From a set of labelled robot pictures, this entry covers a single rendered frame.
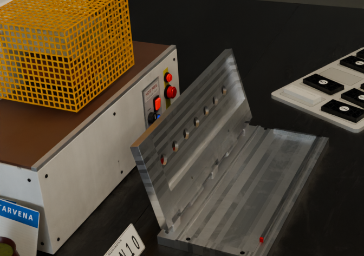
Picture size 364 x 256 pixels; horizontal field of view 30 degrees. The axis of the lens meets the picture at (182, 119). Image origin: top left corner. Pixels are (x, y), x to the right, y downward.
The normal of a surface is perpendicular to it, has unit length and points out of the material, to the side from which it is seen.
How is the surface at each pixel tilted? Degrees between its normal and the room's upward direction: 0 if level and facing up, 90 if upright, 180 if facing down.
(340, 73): 0
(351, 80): 0
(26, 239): 69
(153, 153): 75
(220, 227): 0
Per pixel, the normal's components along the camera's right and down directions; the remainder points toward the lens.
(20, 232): -0.47, 0.11
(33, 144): -0.06, -0.87
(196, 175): 0.85, -0.07
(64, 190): 0.90, 0.16
